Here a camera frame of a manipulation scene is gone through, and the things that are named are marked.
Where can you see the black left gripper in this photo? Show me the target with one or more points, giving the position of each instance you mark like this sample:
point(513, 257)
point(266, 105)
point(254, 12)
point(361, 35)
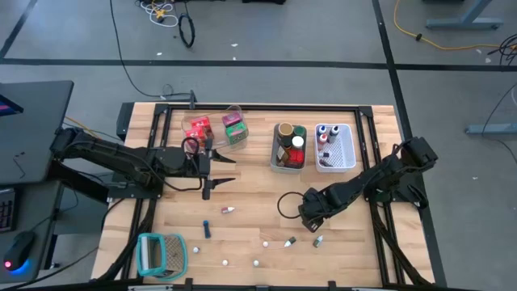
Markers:
point(204, 167)

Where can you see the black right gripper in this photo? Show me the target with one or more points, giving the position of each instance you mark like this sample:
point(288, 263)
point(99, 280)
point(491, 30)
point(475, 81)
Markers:
point(315, 206)

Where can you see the green Apple Jacks cereal box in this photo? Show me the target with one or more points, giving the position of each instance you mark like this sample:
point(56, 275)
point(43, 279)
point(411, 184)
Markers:
point(236, 131)

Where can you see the clear plastic bin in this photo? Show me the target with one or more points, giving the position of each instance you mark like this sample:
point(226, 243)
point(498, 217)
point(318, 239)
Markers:
point(218, 121)

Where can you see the red-lidded paprika tin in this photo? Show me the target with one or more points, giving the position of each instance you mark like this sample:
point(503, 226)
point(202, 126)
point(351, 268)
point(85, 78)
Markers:
point(297, 157)

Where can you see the grey plastic bin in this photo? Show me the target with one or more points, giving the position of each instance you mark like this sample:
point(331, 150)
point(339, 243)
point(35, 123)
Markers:
point(274, 161)

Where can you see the small dark brown bottle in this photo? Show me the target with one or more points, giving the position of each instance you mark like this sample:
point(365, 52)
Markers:
point(282, 161)

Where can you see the white perforated basket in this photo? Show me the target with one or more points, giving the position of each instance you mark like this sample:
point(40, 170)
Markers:
point(343, 153)

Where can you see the dark tube with blue cap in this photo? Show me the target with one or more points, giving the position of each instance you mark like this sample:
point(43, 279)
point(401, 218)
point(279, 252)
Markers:
point(207, 229)

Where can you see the amber brown bottle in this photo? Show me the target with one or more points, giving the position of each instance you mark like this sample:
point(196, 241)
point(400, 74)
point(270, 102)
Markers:
point(282, 151)

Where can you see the white-lidded spice jar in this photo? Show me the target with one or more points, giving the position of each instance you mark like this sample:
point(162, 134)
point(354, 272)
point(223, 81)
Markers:
point(297, 142)

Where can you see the red squeeze bottle white cap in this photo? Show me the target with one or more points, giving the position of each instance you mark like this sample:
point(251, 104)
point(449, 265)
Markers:
point(322, 139)

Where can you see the peanut butter jar black lid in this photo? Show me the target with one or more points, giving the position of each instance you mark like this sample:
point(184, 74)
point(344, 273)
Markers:
point(287, 141)

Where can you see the blue-capped colouring bottle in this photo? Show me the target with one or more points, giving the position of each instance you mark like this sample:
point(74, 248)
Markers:
point(322, 130)

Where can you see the green-lidded spice jar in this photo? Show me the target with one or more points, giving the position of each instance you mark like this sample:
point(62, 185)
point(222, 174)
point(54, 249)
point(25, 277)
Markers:
point(299, 130)

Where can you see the black candy colour bottle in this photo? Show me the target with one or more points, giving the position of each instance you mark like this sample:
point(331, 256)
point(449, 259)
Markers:
point(334, 131)

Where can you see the tan-lidded jar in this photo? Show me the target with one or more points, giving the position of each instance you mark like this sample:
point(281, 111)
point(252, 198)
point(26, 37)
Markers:
point(285, 129)

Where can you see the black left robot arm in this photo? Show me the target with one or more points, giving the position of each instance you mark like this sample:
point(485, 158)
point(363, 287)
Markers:
point(113, 153)

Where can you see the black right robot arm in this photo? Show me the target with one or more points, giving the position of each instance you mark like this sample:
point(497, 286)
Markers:
point(375, 178)

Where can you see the grey keyboard desk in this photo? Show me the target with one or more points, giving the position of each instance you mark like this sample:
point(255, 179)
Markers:
point(36, 210)

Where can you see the black desk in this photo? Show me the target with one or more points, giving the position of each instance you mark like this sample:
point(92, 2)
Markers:
point(36, 129)

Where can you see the grey desk foot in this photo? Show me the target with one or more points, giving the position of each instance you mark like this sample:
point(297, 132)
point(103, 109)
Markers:
point(493, 129)

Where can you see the black computer mouse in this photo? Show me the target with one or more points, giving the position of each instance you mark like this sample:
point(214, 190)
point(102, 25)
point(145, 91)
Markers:
point(18, 248)

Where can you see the black keyboard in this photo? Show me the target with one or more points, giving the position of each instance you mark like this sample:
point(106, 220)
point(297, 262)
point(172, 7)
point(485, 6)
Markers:
point(6, 210)

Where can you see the computer monitor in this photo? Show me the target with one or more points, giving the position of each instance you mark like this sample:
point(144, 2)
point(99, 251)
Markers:
point(8, 107)

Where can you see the grey desk leg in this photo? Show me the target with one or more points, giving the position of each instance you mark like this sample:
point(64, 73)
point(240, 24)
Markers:
point(464, 24)

